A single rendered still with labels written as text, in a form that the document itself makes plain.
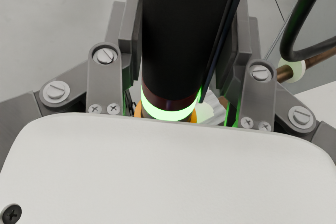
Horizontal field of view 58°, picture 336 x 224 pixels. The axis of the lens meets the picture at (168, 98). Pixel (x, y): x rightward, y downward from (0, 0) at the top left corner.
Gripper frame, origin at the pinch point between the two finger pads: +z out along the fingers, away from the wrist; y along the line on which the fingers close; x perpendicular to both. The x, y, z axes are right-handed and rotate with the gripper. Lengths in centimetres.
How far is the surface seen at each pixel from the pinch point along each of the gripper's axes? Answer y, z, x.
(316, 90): 31, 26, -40
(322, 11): 71, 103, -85
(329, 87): 33, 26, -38
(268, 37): 79, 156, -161
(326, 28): 71, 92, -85
